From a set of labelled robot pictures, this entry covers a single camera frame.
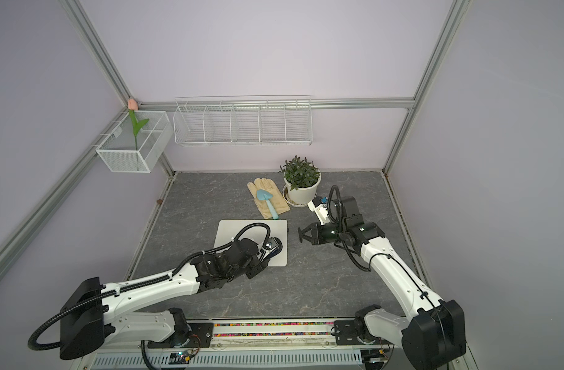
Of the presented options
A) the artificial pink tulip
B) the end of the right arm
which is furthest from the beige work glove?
the artificial pink tulip

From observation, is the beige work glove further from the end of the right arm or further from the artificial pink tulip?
the artificial pink tulip

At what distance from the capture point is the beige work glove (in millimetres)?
1060
